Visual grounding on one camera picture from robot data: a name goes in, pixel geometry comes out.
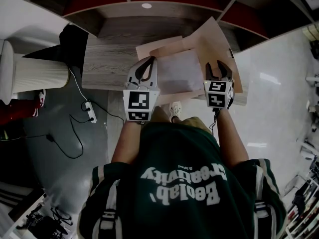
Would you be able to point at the person's right forearm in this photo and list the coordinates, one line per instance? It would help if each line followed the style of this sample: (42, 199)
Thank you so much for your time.
(230, 138)

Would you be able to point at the wooden shelf unit red back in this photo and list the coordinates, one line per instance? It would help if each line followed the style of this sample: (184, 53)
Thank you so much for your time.
(174, 14)

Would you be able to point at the dark low table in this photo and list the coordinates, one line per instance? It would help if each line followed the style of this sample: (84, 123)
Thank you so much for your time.
(20, 198)

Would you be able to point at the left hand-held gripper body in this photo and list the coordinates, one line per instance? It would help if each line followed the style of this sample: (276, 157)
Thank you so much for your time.
(140, 101)

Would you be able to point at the white sheet of paper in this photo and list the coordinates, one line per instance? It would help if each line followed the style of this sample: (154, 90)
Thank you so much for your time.
(178, 71)

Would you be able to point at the person's tan shorts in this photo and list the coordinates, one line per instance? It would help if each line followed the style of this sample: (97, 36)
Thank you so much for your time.
(193, 122)

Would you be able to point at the person's green shirt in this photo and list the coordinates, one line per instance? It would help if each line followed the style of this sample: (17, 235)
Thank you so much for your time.
(184, 188)

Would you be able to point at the peach paper folder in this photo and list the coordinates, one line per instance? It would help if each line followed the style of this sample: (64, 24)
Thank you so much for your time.
(211, 41)

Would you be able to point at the white power strip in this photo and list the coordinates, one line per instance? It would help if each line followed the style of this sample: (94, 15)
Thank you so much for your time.
(90, 111)

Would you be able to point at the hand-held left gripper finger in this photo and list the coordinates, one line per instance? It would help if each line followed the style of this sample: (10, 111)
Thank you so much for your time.
(142, 67)
(151, 71)

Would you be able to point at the white round disc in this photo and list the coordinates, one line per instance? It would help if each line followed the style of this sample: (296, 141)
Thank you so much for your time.
(146, 5)

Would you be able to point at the person's white sneaker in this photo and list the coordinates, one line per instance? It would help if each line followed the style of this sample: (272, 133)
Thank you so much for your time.
(175, 111)

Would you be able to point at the black power adapter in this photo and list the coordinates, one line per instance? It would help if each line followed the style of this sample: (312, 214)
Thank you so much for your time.
(50, 138)

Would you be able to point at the person's left forearm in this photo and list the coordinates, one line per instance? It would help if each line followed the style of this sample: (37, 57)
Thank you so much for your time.
(127, 143)

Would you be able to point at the white ribbed cylinder appliance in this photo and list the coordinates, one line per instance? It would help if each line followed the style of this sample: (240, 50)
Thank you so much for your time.
(37, 75)

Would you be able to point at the white cluttered rack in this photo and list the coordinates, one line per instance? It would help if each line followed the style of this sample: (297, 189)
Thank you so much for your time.
(305, 198)

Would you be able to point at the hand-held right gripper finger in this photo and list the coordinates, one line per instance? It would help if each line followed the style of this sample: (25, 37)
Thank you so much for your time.
(209, 71)
(224, 71)

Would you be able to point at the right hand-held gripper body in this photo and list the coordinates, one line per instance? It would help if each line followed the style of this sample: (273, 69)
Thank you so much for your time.
(217, 93)

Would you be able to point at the black equipment stand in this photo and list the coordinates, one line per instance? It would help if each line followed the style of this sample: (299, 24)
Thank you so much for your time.
(47, 221)

